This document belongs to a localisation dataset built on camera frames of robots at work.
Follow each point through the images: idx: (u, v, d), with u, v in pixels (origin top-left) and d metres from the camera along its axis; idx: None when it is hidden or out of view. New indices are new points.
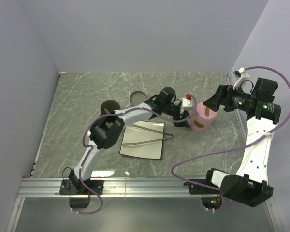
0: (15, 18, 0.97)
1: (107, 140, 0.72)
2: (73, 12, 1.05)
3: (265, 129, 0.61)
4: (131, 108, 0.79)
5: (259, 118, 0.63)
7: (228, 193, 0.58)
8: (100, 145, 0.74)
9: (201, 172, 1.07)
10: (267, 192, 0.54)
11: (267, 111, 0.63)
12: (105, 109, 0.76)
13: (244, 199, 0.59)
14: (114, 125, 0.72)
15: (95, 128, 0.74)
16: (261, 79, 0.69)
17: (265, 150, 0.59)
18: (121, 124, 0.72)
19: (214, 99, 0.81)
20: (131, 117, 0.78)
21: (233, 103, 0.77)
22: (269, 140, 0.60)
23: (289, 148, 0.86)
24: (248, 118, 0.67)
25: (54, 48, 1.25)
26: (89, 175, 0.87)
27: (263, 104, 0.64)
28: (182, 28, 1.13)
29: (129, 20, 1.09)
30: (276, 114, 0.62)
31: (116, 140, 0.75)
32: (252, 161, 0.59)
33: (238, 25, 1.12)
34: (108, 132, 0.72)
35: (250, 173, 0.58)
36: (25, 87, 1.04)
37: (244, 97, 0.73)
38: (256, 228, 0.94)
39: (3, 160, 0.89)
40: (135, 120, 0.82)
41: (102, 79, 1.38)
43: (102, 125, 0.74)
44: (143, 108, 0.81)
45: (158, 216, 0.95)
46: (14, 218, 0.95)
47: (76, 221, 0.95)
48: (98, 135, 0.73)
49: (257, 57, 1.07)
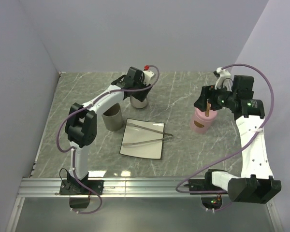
0: (15, 18, 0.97)
1: (85, 136, 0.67)
2: (73, 12, 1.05)
3: (255, 125, 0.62)
4: (100, 96, 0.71)
5: (247, 116, 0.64)
7: (239, 197, 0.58)
8: (82, 143, 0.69)
9: (201, 172, 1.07)
10: (276, 187, 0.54)
11: (252, 108, 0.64)
12: (72, 106, 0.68)
13: (254, 198, 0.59)
14: (86, 119, 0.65)
15: (70, 128, 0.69)
16: (238, 76, 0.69)
17: (262, 145, 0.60)
18: (94, 115, 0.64)
19: (201, 100, 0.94)
20: (102, 104, 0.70)
21: (216, 101, 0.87)
22: (262, 136, 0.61)
23: (288, 148, 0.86)
24: (236, 119, 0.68)
25: (54, 48, 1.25)
26: (84, 174, 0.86)
27: (247, 101, 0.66)
28: (182, 28, 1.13)
29: (129, 19, 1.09)
30: (261, 108, 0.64)
31: (94, 132, 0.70)
32: (253, 160, 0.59)
33: (238, 24, 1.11)
34: (83, 129, 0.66)
35: (256, 172, 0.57)
36: (24, 86, 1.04)
37: (225, 95, 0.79)
38: (256, 228, 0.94)
39: (3, 160, 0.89)
40: (108, 106, 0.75)
41: (102, 79, 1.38)
43: (76, 123, 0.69)
44: (112, 92, 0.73)
45: (158, 216, 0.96)
46: (14, 218, 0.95)
47: (76, 221, 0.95)
48: (75, 135, 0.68)
49: (257, 57, 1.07)
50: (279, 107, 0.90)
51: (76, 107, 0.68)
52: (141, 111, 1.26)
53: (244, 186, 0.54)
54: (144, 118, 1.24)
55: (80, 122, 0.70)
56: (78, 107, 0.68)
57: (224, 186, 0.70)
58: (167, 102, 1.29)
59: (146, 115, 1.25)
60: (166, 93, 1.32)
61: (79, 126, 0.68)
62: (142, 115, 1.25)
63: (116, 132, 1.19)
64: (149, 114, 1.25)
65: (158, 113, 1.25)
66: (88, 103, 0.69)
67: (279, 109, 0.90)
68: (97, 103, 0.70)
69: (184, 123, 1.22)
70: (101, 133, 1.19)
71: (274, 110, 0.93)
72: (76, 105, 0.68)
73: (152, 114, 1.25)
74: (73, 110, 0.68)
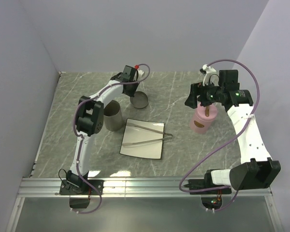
0: (15, 18, 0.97)
1: (95, 124, 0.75)
2: (73, 13, 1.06)
3: (247, 112, 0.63)
4: (104, 89, 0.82)
5: (238, 106, 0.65)
7: (242, 184, 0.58)
8: (92, 132, 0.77)
9: (201, 172, 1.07)
10: (276, 167, 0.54)
11: (240, 97, 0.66)
12: (79, 99, 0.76)
13: (257, 184, 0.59)
14: (96, 108, 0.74)
15: (80, 119, 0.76)
16: (223, 71, 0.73)
17: (256, 129, 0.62)
18: (101, 105, 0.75)
19: (191, 98, 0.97)
20: (106, 96, 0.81)
21: (206, 97, 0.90)
22: (254, 120, 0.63)
23: (286, 149, 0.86)
24: (227, 109, 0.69)
25: (54, 48, 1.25)
26: (86, 171, 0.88)
27: (235, 92, 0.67)
28: (182, 29, 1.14)
29: (129, 20, 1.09)
30: (249, 97, 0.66)
31: (101, 121, 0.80)
32: (251, 144, 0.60)
33: (238, 25, 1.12)
34: (93, 118, 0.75)
35: (254, 156, 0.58)
36: (24, 86, 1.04)
37: (213, 89, 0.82)
38: (257, 228, 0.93)
39: (3, 159, 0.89)
40: (110, 98, 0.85)
41: (102, 79, 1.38)
43: (84, 114, 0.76)
44: (113, 85, 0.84)
45: (158, 216, 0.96)
46: (14, 218, 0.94)
47: (76, 221, 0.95)
48: (85, 124, 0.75)
49: (257, 58, 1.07)
50: (279, 107, 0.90)
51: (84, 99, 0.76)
52: (141, 111, 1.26)
53: (245, 171, 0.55)
54: (144, 118, 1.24)
55: (87, 113, 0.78)
56: (85, 98, 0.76)
57: (224, 181, 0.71)
58: (167, 102, 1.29)
59: (146, 115, 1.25)
60: (166, 93, 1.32)
61: (87, 117, 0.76)
62: (142, 115, 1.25)
63: (116, 132, 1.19)
64: (149, 114, 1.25)
65: (158, 113, 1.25)
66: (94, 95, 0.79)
67: (278, 109, 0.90)
68: (102, 95, 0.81)
69: (184, 123, 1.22)
70: (101, 133, 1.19)
71: (274, 110, 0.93)
72: (83, 97, 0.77)
73: (152, 114, 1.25)
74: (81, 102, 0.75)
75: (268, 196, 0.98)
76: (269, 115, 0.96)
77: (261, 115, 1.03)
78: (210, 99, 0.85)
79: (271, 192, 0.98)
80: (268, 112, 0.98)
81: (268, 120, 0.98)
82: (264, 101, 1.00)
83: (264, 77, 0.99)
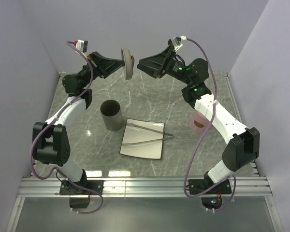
0: (15, 17, 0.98)
1: (61, 153, 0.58)
2: (73, 12, 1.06)
3: (210, 100, 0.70)
4: (61, 109, 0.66)
5: (199, 98, 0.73)
7: (238, 160, 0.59)
8: (60, 163, 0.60)
9: (200, 172, 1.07)
10: (255, 133, 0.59)
11: (198, 92, 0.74)
12: (33, 128, 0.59)
13: (250, 158, 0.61)
14: (56, 135, 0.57)
15: (39, 152, 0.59)
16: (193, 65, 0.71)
17: (224, 111, 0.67)
18: (62, 128, 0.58)
19: (156, 63, 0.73)
20: (67, 116, 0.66)
21: (173, 67, 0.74)
22: (219, 105, 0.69)
23: (286, 149, 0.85)
24: (194, 106, 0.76)
25: (54, 48, 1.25)
26: (79, 177, 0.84)
27: (193, 87, 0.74)
28: (182, 29, 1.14)
29: (129, 20, 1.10)
30: (207, 90, 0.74)
31: (67, 147, 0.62)
32: (226, 123, 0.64)
33: (238, 24, 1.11)
34: (54, 146, 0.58)
35: (235, 131, 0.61)
36: (24, 86, 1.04)
37: (181, 63, 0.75)
38: (257, 228, 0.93)
39: (3, 158, 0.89)
40: (73, 118, 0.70)
41: (102, 79, 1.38)
43: (44, 144, 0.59)
44: (72, 102, 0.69)
45: (157, 216, 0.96)
46: (14, 218, 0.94)
47: (76, 221, 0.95)
48: (48, 157, 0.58)
49: (257, 57, 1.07)
50: (280, 108, 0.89)
51: (39, 126, 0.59)
52: (141, 111, 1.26)
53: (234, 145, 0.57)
54: (144, 118, 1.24)
55: (48, 141, 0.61)
56: (41, 125, 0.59)
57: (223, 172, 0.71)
58: (167, 102, 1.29)
59: (146, 115, 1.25)
60: (166, 93, 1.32)
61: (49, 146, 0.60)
62: (142, 115, 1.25)
63: (116, 132, 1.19)
64: (149, 114, 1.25)
65: (158, 113, 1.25)
66: (51, 119, 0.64)
67: (278, 110, 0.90)
68: (62, 116, 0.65)
69: (184, 123, 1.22)
70: (101, 133, 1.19)
71: (274, 110, 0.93)
72: (38, 123, 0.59)
73: (152, 114, 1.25)
74: (36, 131, 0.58)
75: (268, 196, 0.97)
76: (270, 115, 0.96)
77: (263, 115, 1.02)
78: (173, 69, 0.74)
79: (271, 192, 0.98)
80: (268, 112, 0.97)
81: (268, 120, 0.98)
82: (265, 101, 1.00)
83: (265, 77, 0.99)
